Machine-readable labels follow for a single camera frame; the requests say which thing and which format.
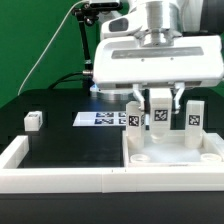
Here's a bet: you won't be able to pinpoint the black cables at base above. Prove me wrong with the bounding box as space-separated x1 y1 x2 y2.
48 69 96 90

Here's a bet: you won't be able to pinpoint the white cable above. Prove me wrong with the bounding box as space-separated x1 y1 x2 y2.
17 0 88 97

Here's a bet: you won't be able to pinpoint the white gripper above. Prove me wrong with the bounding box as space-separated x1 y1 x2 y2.
93 16 224 114

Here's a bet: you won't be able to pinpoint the white square tabletop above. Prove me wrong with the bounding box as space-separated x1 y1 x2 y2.
122 130 224 167

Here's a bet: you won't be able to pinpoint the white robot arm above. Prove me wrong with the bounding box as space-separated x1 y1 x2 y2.
93 0 224 113

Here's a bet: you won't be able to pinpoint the white marker sheet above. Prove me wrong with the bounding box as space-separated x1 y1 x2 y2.
72 111 160 127

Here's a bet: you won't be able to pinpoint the white U-shaped fence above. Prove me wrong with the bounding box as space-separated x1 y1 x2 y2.
0 136 224 194

